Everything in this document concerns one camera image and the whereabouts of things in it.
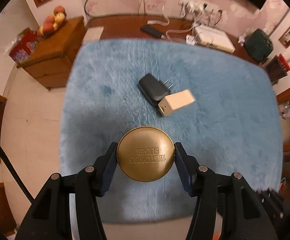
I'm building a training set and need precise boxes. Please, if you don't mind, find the white charging cable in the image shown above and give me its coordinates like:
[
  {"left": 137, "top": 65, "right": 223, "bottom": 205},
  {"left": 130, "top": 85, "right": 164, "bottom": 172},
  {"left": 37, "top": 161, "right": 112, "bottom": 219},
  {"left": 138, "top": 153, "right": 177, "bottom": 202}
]
[{"left": 147, "top": 4, "right": 171, "bottom": 27}]

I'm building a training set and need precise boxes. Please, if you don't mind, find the beige rectangular box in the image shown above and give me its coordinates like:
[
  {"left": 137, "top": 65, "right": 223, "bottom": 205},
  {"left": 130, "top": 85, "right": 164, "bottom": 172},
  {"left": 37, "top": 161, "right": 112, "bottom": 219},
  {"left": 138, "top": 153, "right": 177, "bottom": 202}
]
[{"left": 158, "top": 89, "right": 195, "bottom": 116}]

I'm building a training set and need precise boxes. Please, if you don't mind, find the black power adapter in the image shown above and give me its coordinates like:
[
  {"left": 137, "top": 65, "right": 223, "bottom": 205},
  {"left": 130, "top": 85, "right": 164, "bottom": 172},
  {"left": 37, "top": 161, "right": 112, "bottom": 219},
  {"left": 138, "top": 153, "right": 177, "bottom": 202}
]
[{"left": 138, "top": 73, "right": 171, "bottom": 107}]

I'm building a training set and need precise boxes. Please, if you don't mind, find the dark waste bin red lid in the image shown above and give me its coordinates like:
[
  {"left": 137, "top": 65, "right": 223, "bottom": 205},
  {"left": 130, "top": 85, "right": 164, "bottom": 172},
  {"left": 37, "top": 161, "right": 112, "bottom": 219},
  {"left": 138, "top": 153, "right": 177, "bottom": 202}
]
[{"left": 265, "top": 54, "right": 290, "bottom": 83}]

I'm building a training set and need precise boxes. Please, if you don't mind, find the dark green heater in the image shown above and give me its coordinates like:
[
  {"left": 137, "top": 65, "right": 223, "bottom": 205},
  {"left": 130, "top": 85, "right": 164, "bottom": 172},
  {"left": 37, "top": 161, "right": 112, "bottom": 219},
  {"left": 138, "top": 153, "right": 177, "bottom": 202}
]
[{"left": 243, "top": 29, "right": 274, "bottom": 63}]

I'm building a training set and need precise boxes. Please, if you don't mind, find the blue fluffy table cloth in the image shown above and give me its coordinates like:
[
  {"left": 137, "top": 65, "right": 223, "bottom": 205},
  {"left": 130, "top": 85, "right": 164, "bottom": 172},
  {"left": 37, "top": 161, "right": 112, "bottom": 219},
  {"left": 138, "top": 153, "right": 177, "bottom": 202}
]
[{"left": 58, "top": 38, "right": 284, "bottom": 224}]

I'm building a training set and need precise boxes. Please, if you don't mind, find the red tissue box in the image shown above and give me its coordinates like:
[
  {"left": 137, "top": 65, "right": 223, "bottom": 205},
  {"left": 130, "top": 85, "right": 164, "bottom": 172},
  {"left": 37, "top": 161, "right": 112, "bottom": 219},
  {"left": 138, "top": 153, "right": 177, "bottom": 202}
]
[{"left": 8, "top": 28, "right": 38, "bottom": 65}]

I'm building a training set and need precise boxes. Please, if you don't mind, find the wooden tv bench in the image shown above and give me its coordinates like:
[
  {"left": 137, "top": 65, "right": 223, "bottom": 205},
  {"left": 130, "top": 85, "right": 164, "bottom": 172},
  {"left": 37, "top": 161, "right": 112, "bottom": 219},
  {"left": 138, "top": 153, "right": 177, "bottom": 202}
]
[{"left": 86, "top": 15, "right": 258, "bottom": 65}]

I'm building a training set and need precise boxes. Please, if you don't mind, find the fruit pile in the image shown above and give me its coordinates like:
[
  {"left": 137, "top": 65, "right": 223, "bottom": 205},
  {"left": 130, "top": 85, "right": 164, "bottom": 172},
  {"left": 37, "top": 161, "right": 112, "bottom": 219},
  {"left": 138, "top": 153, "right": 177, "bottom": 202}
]
[{"left": 36, "top": 5, "right": 67, "bottom": 37}]

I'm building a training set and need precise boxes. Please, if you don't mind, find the gold round tin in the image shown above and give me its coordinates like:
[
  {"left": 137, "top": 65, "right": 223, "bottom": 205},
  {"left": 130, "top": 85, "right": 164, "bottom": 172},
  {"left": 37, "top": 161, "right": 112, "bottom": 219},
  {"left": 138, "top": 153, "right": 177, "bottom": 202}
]
[{"left": 117, "top": 126, "right": 175, "bottom": 182}]

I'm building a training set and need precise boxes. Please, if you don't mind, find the wooden side cabinet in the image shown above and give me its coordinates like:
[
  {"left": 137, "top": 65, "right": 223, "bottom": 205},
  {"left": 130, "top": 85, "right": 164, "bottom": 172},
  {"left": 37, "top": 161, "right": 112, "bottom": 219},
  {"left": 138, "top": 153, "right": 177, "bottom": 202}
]
[{"left": 17, "top": 16, "right": 86, "bottom": 90}]

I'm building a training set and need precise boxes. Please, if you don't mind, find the white set-top box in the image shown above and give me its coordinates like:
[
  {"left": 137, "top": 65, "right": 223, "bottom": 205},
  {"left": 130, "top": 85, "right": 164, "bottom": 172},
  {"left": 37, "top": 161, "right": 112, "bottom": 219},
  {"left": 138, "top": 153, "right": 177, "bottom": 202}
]
[{"left": 194, "top": 25, "right": 235, "bottom": 53}]

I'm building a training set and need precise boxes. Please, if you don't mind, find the black remote control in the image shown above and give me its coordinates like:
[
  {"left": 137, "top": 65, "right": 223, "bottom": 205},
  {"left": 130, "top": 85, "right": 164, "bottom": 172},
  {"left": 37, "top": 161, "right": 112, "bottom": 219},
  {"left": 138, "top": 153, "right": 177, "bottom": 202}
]
[{"left": 140, "top": 24, "right": 165, "bottom": 38}]

